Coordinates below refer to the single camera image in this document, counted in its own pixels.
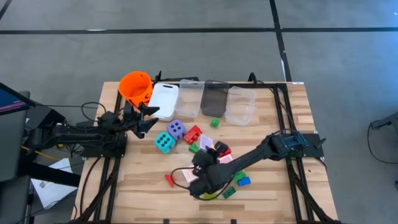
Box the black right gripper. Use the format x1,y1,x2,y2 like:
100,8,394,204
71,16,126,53
191,141,230,177

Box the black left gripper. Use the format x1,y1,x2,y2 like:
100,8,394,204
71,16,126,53
123,102,161,139

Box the teal foam dice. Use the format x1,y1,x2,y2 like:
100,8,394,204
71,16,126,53
154,131,177,154

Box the purple foam dice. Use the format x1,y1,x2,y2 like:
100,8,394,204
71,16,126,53
166,119,187,141

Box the green rounded toy brick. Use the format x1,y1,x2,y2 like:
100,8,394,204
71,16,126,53
233,170,247,183

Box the orange-red playing card deck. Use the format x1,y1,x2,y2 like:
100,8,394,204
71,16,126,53
181,166,200,184

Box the dark green brick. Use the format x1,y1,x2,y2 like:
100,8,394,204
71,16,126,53
222,186,237,200

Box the white opaque plastic bin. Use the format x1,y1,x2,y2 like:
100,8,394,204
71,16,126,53
147,82,180,122

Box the orange pumpkin face bucket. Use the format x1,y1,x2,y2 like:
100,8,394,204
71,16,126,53
118,71,154,108

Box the clear plastic bin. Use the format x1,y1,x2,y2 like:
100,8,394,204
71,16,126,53
174,79,205,118
224,86,257,127

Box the smoky grey plastic bin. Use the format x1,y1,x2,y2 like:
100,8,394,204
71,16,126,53
200,80,230,118

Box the white paper sheet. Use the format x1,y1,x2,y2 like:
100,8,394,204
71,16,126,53
48,157,74,174
30,177,78,210

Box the black equipment box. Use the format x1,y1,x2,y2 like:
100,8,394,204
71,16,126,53
26,104,66,138

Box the computer monitor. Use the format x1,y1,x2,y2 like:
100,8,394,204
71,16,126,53
0,82,37,116

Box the grey furniture leg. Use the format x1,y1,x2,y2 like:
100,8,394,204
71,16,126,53
369,111,398,131

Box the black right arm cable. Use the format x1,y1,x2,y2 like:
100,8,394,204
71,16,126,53
170,167,234,202

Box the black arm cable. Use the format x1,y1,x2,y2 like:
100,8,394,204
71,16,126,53
170,167,234,202
80,101,108,123

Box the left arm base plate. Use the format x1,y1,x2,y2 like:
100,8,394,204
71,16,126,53
82,132,128,158

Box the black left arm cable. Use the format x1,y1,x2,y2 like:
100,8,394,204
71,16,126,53
80,101,108,123

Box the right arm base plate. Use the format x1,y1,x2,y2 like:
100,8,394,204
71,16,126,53
279,133,325,159

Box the yellow cable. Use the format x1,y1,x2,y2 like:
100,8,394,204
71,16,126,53
21,145,63,161

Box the black floor cable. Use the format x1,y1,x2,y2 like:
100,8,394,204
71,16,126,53
366,123,398,166

